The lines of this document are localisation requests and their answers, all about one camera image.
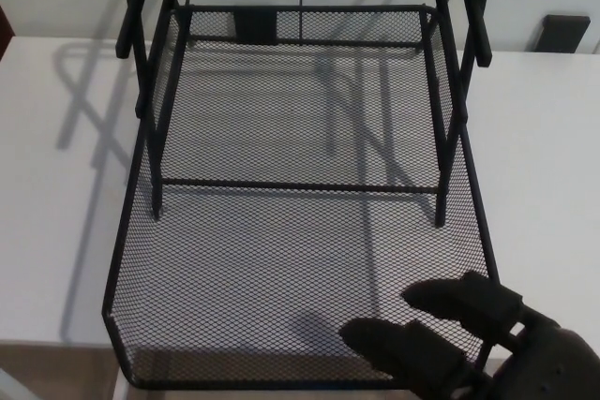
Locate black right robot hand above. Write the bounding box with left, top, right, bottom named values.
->
left=337, top=271, right=600, bottom=400

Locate black mesh file tray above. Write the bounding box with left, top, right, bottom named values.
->
left=100, top=5, right=503, bottom=393

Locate black metal tray rack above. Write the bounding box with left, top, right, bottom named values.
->
left=114, top=0, right=497, bottom=229

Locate dark red-brown panel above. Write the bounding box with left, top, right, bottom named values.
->
left=0, top=4, right=13, bottom=62

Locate black rectangular wall fixture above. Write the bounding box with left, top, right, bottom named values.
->
left=533, top=14, right=592, bottom=54
left=233, top=8, right=280, bottom=46

